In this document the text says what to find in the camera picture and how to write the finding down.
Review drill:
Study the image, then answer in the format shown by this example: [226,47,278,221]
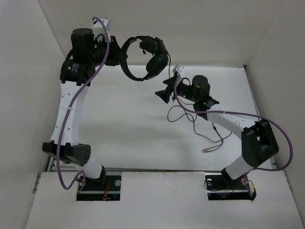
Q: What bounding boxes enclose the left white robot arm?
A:
[42,28,123,189]

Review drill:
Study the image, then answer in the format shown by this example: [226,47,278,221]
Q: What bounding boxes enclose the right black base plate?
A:
[203,173,257,201]

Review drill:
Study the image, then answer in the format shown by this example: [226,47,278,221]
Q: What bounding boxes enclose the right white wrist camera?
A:
[173,64,186,78]

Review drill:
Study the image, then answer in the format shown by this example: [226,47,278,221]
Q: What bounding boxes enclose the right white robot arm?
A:
[155,75,279,188]

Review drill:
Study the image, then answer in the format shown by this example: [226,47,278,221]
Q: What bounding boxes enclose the black headphones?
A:
[120,36,169,82]

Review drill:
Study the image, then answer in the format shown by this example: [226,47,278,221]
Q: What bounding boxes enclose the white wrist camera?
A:
[173,64,186,78]
[92,17,113,37]

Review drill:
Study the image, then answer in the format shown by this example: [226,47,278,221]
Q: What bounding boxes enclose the left aluminium rail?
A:
[32,65,83,194]

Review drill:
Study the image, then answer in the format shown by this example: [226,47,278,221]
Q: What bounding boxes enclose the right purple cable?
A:
[173,73,294,172]

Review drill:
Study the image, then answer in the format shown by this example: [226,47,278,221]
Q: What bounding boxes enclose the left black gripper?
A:
[89,35,128,67]

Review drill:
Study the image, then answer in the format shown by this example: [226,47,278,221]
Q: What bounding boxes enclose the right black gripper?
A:
[155,75,199,104]

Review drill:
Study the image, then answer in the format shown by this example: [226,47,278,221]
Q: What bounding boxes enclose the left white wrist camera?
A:
[92,17,113,37]

